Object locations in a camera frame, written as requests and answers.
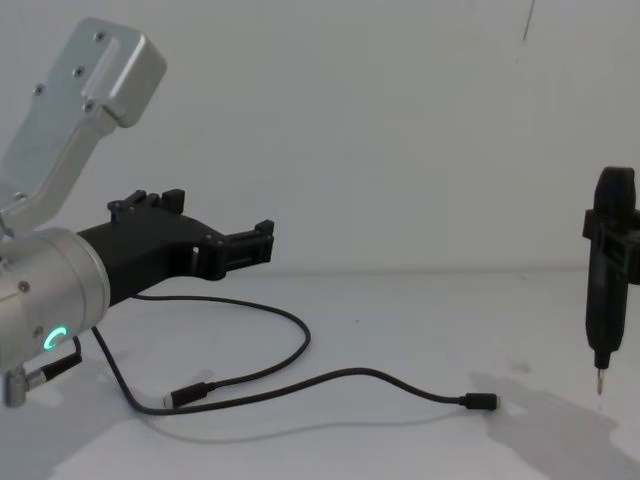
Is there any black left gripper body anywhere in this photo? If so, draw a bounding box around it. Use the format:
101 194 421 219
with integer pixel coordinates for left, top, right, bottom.
77 199 227 309

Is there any black electric screwdriver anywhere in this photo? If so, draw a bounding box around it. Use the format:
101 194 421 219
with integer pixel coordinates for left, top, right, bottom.
585 166 640 399

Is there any white table cloth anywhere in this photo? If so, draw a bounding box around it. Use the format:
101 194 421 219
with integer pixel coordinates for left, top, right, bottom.
0 268 640 480

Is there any black cable with two plugs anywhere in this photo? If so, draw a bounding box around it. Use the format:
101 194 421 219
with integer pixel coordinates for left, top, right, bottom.
91 293 501 416

